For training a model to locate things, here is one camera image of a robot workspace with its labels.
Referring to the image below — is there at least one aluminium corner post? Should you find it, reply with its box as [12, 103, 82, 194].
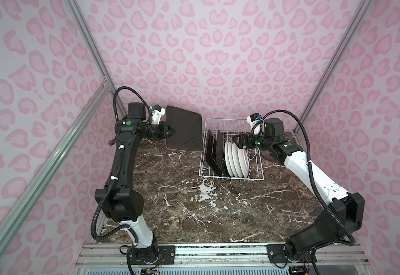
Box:
[301, 0, 375, 124]
[64, 1, 116, 133]

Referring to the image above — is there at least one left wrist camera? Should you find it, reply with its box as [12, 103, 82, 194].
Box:
[150, 105, 166, 125]

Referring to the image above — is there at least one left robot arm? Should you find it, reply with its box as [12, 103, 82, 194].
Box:
[91, 103, 169, 253]

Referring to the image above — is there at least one aluminium frame strut left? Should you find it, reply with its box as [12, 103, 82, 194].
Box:
[0, 82, 113, 258]

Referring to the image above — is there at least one white wire dish rack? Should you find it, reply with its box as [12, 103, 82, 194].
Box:
[199, 119, 264, 181]

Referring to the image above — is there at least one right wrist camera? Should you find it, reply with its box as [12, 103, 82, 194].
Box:
[246, 113, 262, 136]

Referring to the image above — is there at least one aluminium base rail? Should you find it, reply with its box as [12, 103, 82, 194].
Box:
[71, 241, 376, 275]

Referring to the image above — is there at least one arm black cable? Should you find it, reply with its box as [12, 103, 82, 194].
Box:
[89, 85, 151, 241]
[251, 109, 357, 246]

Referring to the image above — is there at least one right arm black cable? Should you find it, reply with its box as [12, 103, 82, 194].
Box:
[251, 109, 357, 246]

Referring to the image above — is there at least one white round plate patterned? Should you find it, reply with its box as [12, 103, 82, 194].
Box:
[243, 149, 250, 175]

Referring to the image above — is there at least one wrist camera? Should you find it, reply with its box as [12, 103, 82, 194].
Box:
[150, 105, 166, 125]
[246, 113, 262, 136]

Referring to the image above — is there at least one dark square plate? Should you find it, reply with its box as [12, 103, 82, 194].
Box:
[165, 106, 203, 152]
[215, 131, 230, 177]

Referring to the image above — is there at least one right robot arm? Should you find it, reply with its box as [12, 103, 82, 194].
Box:
[233, 113, 365, 262]

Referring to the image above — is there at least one aluminium corner post left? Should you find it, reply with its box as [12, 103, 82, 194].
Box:
[64, 1, 116, 133]

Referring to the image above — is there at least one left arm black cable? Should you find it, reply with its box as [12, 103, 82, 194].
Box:
[89, 85, 151, 241]

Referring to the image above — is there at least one aluminium corner post right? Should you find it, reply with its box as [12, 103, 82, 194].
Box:
[301, 0, 375, 124]

